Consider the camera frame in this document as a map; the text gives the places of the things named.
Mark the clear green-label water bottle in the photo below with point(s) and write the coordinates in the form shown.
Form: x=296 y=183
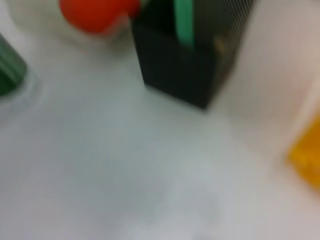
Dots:
x=10 y=67

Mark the yellow plastic bin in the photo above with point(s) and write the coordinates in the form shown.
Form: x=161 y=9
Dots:
x=307 y=155

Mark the orange fruit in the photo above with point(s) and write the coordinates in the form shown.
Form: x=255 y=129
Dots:
x=95 y=15

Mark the black mesh pen holder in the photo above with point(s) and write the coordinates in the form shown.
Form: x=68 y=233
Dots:
x=175 y=70

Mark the green pen with white cap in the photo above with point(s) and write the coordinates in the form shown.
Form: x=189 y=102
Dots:
x=185 y=22

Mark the pale green glass fruit bowl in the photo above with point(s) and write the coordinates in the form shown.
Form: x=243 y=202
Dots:
x=37 y=27

